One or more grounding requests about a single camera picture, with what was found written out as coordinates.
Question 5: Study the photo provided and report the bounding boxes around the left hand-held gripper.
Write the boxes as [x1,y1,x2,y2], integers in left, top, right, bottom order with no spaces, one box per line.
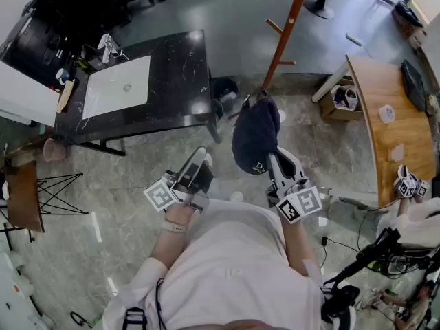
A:
[143,146,214,213]

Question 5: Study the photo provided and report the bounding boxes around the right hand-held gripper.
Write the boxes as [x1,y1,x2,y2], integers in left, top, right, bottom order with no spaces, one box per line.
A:
[266,148,323,225]

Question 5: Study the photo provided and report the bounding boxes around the dark navy cap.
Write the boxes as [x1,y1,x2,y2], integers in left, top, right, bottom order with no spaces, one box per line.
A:
[232,89,297,177]

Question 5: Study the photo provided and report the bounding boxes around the brown wooden coat rack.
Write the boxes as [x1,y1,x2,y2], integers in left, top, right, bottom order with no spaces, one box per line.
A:
[228,0,314,120]

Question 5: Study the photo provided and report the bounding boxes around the person's right forearm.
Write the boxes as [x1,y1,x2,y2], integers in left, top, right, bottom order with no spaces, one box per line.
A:
[280,218,322,278]

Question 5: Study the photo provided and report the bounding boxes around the person's left forearm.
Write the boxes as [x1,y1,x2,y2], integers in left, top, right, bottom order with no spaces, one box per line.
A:
[149,203,199,271]

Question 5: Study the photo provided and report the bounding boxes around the pale pink wristwatch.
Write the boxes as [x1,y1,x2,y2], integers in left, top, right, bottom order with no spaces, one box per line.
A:
[161,219,189,235]

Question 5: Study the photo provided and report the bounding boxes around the cardboard box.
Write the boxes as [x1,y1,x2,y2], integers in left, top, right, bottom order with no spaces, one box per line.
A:
[319,76,365,122]

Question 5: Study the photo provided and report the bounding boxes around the person's white shirt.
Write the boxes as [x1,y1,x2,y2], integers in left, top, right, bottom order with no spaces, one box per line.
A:
[102,197,358,330]

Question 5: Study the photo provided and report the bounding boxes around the black trash bin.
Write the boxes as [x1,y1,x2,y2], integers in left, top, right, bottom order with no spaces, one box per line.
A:
[211,76,240,120]

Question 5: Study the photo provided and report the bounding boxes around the black marble sink table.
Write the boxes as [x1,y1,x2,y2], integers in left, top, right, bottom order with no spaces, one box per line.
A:
[54,29,223,157]

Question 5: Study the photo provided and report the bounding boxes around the white plastic bag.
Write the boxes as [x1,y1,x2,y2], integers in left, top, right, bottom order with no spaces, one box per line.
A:
[331,84,359,111]

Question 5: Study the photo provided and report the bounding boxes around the white sink basin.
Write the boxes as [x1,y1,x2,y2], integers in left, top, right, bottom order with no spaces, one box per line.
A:
[81,55,151,120]

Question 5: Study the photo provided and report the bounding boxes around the white paper note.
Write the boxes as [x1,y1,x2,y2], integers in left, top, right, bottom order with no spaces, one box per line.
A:
[390,144,406,163]

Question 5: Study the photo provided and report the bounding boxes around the white tape roll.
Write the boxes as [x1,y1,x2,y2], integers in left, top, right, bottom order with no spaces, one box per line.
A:
[379,104,396,124]

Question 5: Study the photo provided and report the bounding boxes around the curved wooden desk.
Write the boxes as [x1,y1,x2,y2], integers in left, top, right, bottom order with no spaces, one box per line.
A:
[311,54,437,208]

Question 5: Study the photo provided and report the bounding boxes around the black green device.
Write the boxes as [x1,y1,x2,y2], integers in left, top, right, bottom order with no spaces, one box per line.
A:
[366,249,393,276]

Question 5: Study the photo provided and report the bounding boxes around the pink plastic cup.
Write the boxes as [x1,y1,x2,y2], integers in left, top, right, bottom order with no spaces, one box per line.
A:
[43,137,67,163]

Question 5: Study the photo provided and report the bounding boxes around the light wooden block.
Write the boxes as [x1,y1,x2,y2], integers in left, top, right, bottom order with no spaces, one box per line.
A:
[56,79,76,114]

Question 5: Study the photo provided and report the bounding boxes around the chrome faucet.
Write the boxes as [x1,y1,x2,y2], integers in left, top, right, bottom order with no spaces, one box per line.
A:
[97,33,123,63]

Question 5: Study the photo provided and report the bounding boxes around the white cabinet top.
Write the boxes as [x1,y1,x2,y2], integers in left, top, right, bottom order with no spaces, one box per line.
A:
[0,60,61,127]

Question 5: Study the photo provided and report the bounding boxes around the black padded bag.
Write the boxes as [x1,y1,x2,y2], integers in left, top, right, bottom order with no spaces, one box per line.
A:
[393,0,426,29]

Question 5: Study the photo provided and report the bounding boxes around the black office chair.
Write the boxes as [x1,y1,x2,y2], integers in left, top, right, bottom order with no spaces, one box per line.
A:
[34,0,155,43]

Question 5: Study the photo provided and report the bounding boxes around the black printer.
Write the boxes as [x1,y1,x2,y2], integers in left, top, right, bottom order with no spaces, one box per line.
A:
[0,12,83,85]

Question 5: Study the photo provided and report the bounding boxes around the white appliance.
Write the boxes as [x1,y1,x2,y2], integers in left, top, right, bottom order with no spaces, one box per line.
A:
[0,249,56,330]

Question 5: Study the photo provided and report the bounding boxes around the black power adapter cable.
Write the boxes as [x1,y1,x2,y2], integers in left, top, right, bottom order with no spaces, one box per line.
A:
[318,206,382,275]

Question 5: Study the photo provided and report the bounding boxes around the black shoulder strap bar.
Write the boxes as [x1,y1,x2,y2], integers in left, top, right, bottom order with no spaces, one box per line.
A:
[321,228,402,322]

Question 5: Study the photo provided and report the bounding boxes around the thin black chest cable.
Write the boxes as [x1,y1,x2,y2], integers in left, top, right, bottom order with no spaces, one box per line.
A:
[155,277,168,330]

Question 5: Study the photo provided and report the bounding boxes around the black strap buckle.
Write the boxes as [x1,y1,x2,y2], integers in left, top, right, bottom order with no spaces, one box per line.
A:
[122,307,149,330]

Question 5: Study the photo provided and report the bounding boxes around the wooden wire-leg side table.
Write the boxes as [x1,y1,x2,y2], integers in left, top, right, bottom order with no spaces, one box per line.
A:
[3,159,89,234]

